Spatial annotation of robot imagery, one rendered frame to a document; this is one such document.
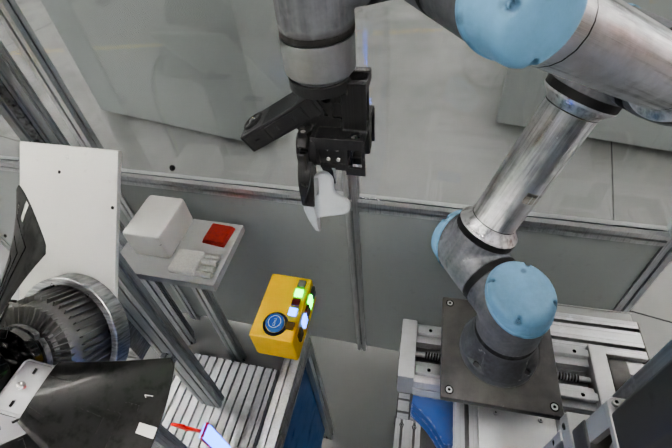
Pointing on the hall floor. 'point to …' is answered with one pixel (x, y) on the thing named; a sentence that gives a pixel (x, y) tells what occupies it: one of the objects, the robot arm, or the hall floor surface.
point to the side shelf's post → (220, 323)
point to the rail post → (319, 394)
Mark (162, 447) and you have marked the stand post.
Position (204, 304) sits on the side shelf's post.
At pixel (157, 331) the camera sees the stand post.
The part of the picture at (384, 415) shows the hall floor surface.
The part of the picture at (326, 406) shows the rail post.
